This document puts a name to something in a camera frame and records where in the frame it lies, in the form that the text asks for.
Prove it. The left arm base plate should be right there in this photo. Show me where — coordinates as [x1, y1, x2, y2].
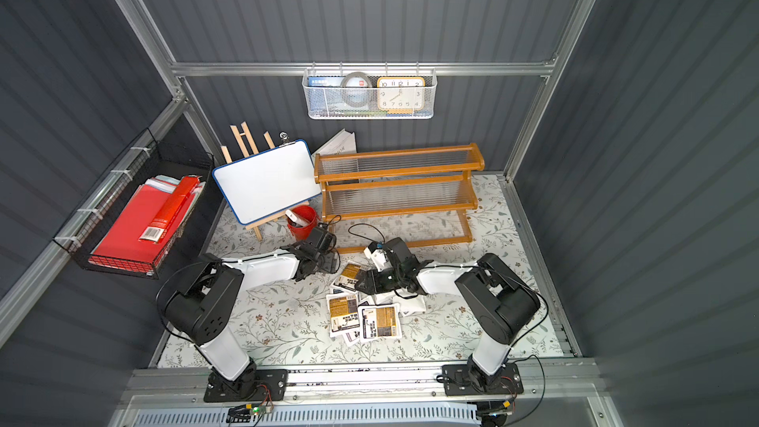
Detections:
[204, 368, 289, 403]

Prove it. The black wire side basket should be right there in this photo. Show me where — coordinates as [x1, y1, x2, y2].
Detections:
[53, 132, 215, 279]

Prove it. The yellow coffee bag top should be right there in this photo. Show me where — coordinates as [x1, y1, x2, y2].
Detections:
[332, 263, 363, 293]

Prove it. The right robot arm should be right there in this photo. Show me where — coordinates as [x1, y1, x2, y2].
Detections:
[355, 238, 547, 393]

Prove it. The red long box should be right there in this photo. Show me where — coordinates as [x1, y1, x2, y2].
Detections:
[140, 175, 201, 243]

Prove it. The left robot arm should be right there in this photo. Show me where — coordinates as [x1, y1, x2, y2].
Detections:
[155, 223, 339, 402]

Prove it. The red cup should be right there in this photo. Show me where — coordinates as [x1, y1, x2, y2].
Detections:
[285, 205, 319, 241]

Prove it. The white wire wall basket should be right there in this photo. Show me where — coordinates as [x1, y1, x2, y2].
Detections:
[302, 66, 438, 121]

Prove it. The round grey tape roll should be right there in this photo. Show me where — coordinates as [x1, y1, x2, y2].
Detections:
[340, 71, 373, 109]

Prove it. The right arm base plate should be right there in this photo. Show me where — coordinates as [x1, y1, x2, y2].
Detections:
[436, 363, 524, 397]

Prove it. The blue box in basket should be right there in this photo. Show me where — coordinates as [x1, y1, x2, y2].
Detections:
[306, 76, 344, 88]

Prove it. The yellow coffee bag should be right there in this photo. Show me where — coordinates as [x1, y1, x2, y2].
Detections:
[332, 263, 363, 293]
[326, 293, 361, 337]
[359, 304, 402, 342]

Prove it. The wooden two-tier shelf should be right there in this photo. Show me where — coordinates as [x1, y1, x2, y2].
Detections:
[314, 144, 485, 248]

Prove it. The whiteboard with blue frame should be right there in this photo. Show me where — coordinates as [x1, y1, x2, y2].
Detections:
[211, 140, 320, 225]

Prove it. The red folder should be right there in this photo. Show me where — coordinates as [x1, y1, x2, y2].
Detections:
[89, 175, 205, 274]

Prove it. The wooden easel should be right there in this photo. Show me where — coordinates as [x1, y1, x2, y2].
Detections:
[221, 122, 286, 241]

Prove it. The yellow square clock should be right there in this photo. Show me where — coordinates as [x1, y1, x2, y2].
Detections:
[377, 76, 426, 113]

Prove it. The yellow coffee bag front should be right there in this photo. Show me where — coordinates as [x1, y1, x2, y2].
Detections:
[359, 304, 402, 342]

